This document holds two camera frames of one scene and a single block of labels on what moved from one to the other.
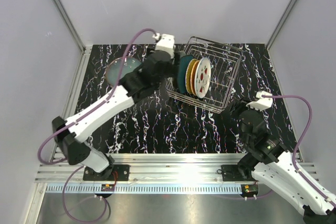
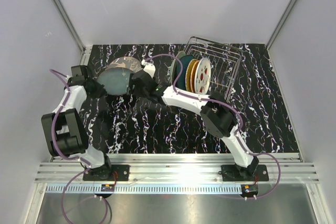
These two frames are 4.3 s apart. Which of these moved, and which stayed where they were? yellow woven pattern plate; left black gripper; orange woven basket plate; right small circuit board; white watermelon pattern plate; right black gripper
Moved: left black gripper; right black gripper
Stayed: orange woven basket plate; white watermelon pattern plate; right small circuit board; yellow woven pattern plate
